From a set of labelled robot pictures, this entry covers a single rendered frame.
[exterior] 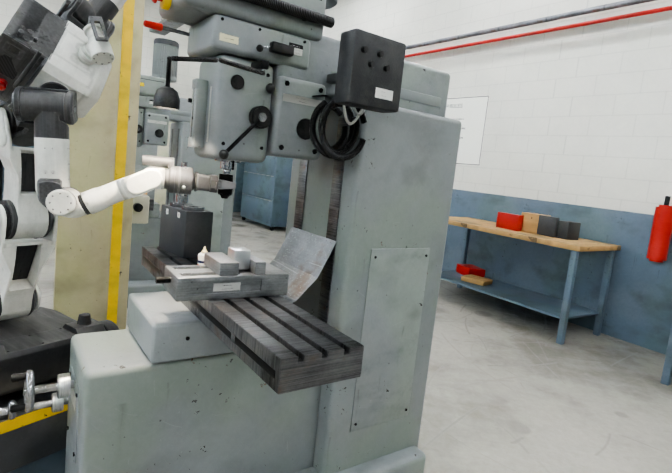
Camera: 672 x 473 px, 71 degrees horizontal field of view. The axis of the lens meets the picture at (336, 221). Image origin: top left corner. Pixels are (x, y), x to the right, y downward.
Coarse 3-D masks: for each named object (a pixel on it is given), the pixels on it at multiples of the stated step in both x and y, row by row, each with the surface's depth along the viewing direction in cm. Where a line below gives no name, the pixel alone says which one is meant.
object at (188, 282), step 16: (176, 272) 137; (192, 272) 139; (208, 272) 141; (240, 272) 146; (256, 272) 145; (272, 272) 150; (176, 288) 132; (192, 288) 135; (208, 288) 137; (224, 288) 140; (240, 288) 143; (256, 288) 146; (272, 288) 148
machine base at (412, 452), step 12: (384, 456) 190; (396, 456) 191; (408, 456) 192; (420, 456) 194; (312, 468) 178; (348, 468) 180; (360, 468) 181; (372, 468) 181; (384, 468) 183; (396, 468) 186; (408, 468) 189; (420, 468) 194
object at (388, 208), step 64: (384, 128) 164; (448, 128) 182; (320, 192) 179; (384, 192) 169; (448, 192) 188; (384, 256) 173; (384, 320) 178; (384, 384) 184; (320, 448) 175; (384, 448) 190
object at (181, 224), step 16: (176, 208) 191; (192, 208) 188; (160, 224) 200; (176, 224) 190; (192, 224) 187; (208, 224) 192; (160, 240) 200; (176, 240) 190; (192, 240) 188; (208, 240) 193; (192, 256) 189
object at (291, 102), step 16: (288, 80) 153; (272, 96) 154; (288, 96) 153; (304, 96) 157; (272, 112) 154; (288, 112) 154; (304, 112) 158; (272, 128) 154; (288, 128) 155; (304, 128) 158; (272, 144) 154; (288, 144) 156; (304, 144) 160
